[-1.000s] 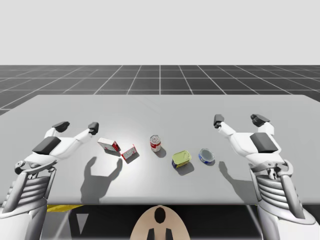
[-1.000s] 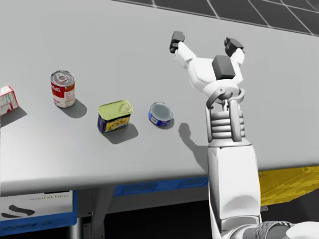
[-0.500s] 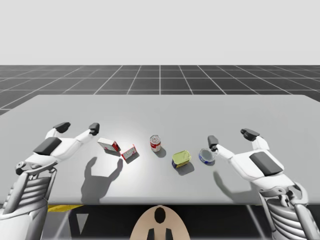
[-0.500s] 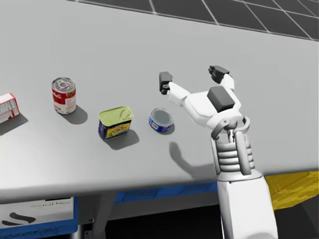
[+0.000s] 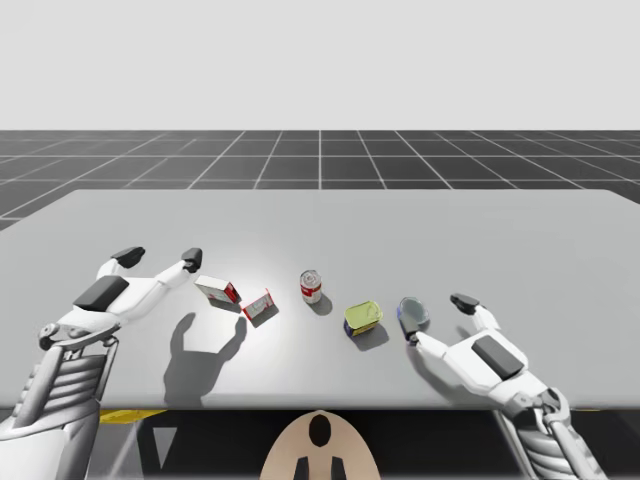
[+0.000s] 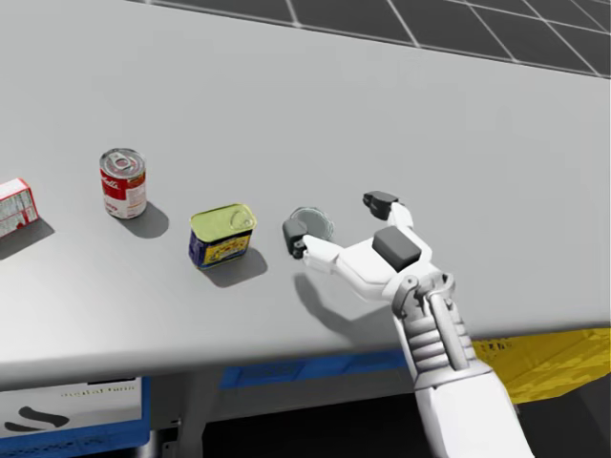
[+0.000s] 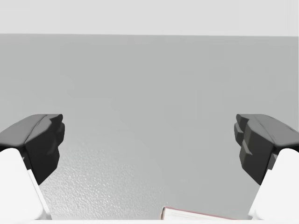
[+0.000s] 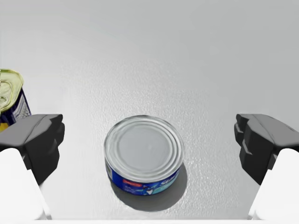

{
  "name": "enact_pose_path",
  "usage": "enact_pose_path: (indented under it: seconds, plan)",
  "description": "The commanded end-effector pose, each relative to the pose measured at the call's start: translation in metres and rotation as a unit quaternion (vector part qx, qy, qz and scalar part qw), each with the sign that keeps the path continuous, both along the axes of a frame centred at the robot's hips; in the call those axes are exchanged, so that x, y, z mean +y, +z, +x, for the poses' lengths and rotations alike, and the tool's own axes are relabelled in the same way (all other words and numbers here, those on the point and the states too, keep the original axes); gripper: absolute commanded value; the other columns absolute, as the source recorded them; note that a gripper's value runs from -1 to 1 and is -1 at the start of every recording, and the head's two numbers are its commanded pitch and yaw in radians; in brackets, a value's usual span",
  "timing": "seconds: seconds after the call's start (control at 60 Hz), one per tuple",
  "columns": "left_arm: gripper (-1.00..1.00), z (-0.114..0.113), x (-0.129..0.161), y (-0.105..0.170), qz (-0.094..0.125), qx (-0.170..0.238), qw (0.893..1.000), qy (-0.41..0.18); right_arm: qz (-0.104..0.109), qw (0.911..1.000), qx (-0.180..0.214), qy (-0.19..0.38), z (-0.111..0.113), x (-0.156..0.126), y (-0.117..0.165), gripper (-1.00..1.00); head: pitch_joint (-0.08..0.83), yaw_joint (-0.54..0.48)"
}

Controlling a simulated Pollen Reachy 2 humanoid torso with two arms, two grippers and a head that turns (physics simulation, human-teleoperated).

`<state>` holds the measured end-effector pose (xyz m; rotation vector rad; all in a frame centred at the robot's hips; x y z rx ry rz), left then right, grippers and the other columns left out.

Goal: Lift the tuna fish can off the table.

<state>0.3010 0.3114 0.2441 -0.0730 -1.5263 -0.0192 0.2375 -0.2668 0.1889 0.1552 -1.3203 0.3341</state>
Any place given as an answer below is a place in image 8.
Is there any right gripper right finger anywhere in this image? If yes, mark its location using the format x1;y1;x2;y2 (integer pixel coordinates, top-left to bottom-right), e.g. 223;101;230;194
234;113;299;220

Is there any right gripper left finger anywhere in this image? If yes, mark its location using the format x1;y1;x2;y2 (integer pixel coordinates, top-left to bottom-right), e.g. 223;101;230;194
0;113;65;220

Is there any green and blue rectangular can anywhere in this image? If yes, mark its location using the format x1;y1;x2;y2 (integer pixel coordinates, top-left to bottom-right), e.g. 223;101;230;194
0;69;32;133

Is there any blue flat can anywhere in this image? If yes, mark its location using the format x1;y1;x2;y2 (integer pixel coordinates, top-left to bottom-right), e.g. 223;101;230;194
104;115;185;196

